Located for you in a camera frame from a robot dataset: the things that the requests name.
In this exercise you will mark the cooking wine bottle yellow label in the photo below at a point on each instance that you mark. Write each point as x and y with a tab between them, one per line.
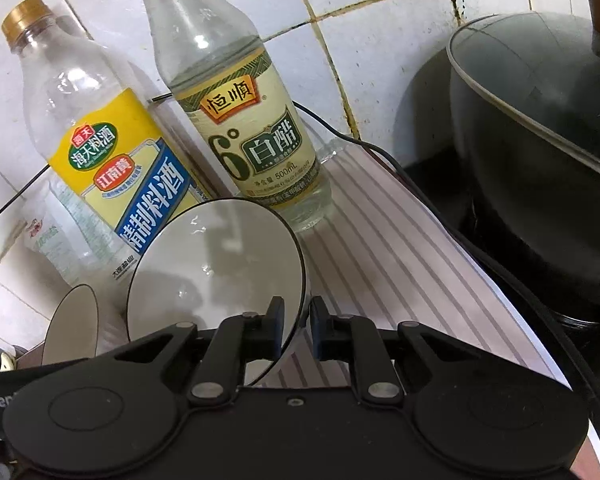
105	160

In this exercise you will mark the striped counter mat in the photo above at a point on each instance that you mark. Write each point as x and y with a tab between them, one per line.
380	270

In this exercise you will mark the glass wok lid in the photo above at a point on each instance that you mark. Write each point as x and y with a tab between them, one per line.
540	70

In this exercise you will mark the black gas stove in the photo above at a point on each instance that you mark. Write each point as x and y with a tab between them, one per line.
440	195

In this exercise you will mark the black pan with glass lid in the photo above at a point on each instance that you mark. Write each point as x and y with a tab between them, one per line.
530	210

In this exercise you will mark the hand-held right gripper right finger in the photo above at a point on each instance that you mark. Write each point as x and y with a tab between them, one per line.
317	327

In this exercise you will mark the white vinegar bottle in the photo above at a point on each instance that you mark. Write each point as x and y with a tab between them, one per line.
250	150

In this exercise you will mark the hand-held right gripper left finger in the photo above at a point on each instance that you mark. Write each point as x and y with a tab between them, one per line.
276	330

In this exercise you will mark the clear plastic packet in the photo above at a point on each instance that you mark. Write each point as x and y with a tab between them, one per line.
50	245

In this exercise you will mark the white bowl black rim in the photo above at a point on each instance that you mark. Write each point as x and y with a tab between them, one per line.
205	270
70	325

